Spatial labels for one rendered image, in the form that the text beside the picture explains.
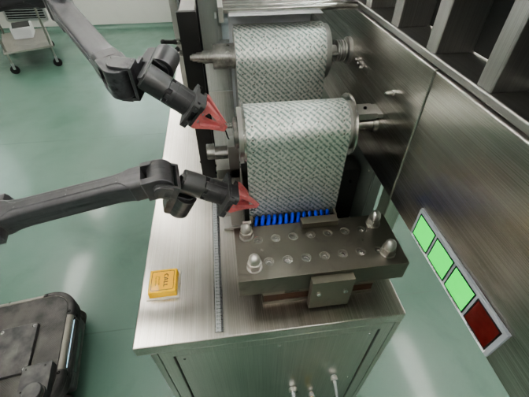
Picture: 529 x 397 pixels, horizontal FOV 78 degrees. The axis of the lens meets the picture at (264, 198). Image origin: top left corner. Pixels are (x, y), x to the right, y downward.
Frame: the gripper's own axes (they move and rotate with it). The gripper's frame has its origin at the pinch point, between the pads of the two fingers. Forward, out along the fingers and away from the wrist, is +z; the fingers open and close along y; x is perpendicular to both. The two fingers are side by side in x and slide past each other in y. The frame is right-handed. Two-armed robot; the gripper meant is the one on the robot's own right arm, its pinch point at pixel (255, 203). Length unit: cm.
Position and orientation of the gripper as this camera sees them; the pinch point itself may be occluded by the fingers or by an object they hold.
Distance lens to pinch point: 84.6
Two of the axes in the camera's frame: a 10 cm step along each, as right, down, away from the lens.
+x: 4.9, -6.8, -5.5
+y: 1.3, 6.8, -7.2
